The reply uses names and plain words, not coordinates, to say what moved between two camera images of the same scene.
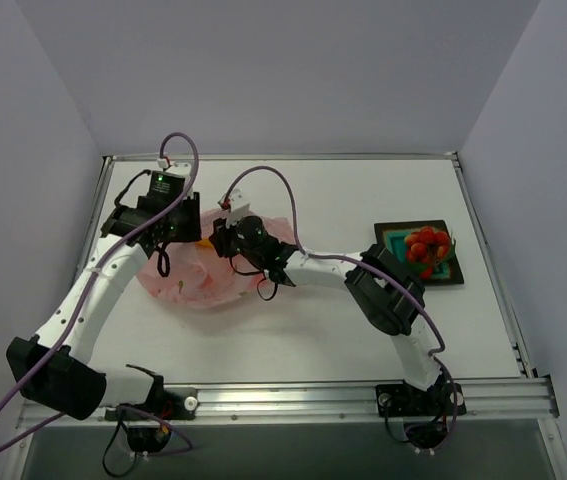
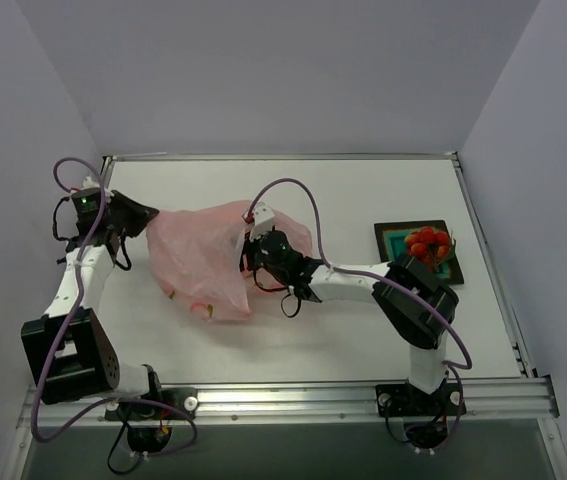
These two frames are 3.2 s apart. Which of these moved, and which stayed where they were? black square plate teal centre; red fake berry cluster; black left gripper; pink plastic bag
Moved: black left gripper; pink plastic bag
Stayed: red fake berry cluster; black square plate teal centre
